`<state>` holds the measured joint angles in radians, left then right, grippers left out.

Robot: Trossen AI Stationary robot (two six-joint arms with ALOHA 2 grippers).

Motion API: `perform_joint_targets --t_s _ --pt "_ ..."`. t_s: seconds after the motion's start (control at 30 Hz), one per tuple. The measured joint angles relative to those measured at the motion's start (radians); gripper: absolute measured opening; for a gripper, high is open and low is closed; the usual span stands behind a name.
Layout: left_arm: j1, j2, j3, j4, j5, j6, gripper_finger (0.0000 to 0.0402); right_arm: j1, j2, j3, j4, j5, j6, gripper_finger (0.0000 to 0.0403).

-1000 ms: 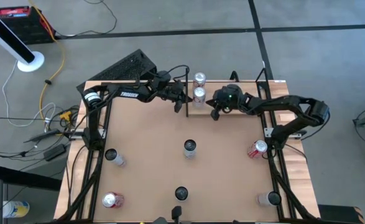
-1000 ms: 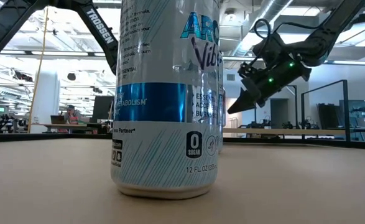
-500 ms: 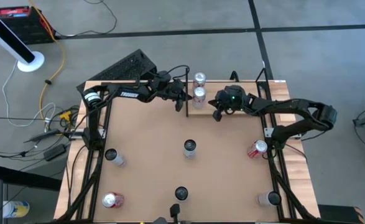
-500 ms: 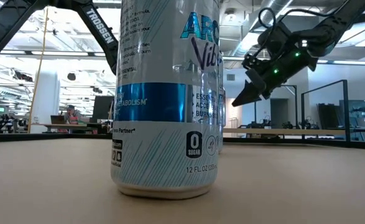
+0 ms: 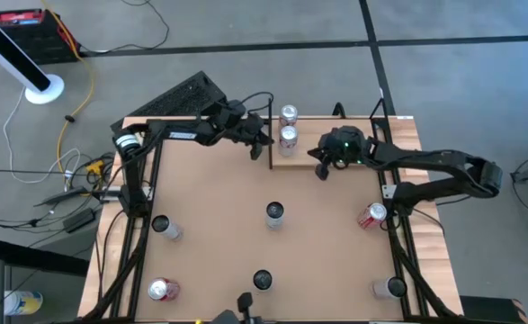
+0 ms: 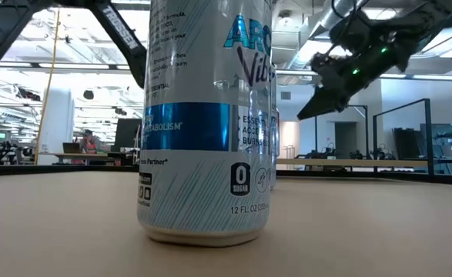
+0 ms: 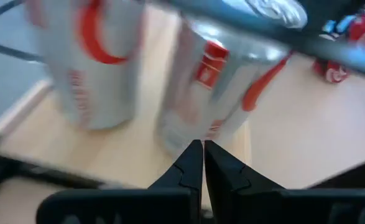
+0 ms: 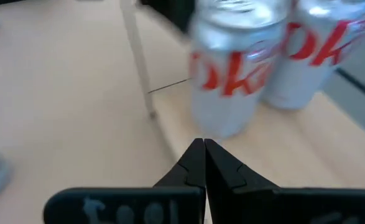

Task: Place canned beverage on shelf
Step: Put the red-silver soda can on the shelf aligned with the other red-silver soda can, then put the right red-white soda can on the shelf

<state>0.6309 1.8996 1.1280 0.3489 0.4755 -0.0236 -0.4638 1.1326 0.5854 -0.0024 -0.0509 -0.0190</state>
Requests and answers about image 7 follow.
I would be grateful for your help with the silver red diet cola can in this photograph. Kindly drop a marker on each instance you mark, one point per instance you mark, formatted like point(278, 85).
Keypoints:
point(92, 77)
point(201, 109)

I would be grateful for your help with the wooden shelf black metal frame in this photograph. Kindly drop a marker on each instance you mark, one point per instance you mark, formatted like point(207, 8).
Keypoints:
point(151, 93)

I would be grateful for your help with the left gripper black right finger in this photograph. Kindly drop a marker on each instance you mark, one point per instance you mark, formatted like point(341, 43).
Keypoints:
point(247, 205)

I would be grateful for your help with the red Coca-Cola can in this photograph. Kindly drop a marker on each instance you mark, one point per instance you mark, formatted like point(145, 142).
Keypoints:
point(334, 73)

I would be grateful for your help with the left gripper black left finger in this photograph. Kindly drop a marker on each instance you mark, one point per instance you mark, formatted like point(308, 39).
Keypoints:
point(169, 205)

